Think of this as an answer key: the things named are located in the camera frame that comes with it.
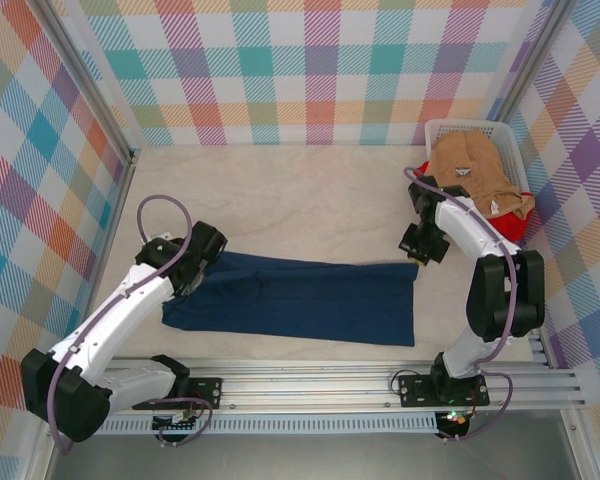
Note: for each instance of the aluminium mounting rail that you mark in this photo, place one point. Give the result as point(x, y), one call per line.
point(305, 385)

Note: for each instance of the aluminium left side rail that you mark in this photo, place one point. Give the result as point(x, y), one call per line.
point(116, 215)

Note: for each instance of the aluminium right corner post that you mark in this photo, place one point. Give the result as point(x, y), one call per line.
point(535, 60)

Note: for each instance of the white plastic basket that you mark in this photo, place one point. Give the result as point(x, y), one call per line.
point(510, 150)

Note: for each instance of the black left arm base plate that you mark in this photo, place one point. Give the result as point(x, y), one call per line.
point(210, 392)

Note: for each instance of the tan t-shirt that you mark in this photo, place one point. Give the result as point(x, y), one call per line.
point(455, 150)

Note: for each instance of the aluminium left corner post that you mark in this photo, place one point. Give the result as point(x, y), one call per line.
point(87, 85)

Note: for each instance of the navy blue t-shirt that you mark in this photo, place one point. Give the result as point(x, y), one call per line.
point(330, 300)

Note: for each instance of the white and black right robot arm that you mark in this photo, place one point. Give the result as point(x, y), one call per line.
point(460, 220)

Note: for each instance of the red t-shirt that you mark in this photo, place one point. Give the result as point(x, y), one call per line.
point(505, 222)

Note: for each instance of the aluminium corner post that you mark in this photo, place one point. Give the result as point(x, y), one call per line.
point(87, 85)
point(535, 60)

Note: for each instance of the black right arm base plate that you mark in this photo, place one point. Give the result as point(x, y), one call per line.
point(412, 390)

